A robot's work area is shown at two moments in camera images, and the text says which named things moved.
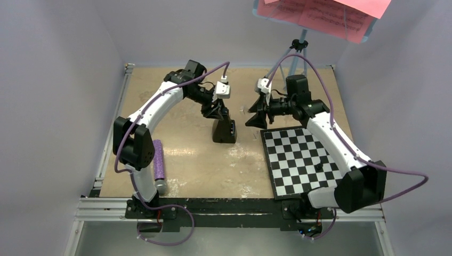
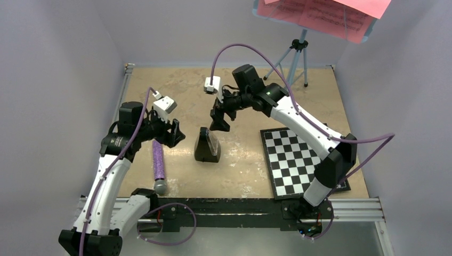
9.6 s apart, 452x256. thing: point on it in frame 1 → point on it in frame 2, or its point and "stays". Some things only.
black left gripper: [212, 112] → [169, 139]
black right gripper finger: [259, 120] → [218, 122]
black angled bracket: [224, 130] → [207, 148]
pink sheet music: [349, 20] stays
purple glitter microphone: [160, 186] stays
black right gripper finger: [260, 105] → [232, 114]
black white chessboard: [296, 165] stays
